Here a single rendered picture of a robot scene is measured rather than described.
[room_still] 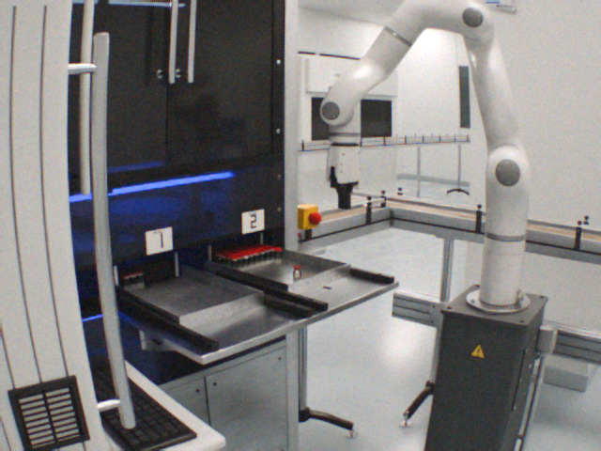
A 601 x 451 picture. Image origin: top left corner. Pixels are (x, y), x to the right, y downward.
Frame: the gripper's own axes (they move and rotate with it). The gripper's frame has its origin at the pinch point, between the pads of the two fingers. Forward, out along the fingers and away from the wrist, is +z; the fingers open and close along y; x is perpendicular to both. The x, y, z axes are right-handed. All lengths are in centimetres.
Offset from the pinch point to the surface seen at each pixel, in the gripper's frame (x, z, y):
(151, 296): -26, 22, 46
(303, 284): -1.8, 20.1, 14.0
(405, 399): -27, 110, -87
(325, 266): -11.1, 21.2, -5.6
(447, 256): -12, 35, -86
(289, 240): -28.1, 16.6, -8.3
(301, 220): -28.5, 11.2, -14.3
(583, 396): 57, 110, -137
